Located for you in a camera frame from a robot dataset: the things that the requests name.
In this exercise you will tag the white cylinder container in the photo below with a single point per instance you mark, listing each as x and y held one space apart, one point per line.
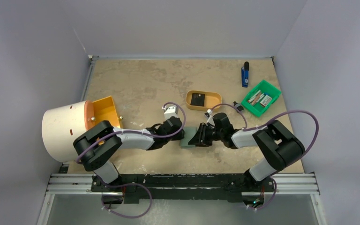
62 125

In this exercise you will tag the white red staple box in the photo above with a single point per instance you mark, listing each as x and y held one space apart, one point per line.
264 102

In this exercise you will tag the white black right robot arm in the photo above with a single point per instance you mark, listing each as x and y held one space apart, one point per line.
279 146

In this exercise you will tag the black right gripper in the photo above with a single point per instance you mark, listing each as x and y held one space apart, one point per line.
204 135

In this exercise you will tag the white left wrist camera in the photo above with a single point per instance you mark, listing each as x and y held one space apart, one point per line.
170 111

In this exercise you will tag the yellow drawer box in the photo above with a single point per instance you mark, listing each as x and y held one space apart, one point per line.
105 109

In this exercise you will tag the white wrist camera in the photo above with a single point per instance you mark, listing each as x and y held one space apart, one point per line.
170 111
209 116

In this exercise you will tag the black aluminium base frame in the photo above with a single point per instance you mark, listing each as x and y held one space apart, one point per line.
231 187

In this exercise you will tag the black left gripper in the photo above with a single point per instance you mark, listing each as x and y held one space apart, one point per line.
178 137

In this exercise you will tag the black credit card stack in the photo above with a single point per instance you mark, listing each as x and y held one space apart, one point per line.
197 99

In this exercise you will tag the orange pencil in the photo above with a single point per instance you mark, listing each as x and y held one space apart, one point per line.
256 99

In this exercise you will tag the grey-green card holder wallet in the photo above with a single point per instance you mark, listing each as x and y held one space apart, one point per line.
189 133

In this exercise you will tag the tan oval tray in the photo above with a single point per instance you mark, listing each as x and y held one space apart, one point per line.
211 99

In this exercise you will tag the green plastic bin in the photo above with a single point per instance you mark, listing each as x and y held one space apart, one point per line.
265 87

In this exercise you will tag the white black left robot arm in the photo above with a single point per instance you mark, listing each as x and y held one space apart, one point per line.
97 145

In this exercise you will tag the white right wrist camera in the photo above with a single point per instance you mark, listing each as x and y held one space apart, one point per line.
209 116

